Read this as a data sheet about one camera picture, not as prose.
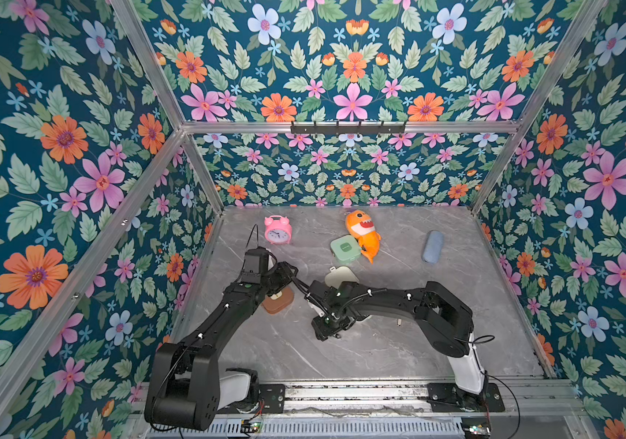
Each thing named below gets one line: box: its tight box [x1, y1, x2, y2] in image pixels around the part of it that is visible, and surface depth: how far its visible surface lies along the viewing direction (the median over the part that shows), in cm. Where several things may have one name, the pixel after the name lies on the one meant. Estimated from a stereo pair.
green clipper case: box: [329, 234, 362, 265], surface depth 106 cm
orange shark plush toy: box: [345, 209, 382, 265], surface depth 106 cm
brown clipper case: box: [261, 286, 295, 316], surface depth 92 cm
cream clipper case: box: [323, 265, 360, 290], surface depth 100 cm
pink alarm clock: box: [264, 214, 292, 245], surface depth 104 cm
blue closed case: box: [421, 229, 445, 265], surface depth 107 cm
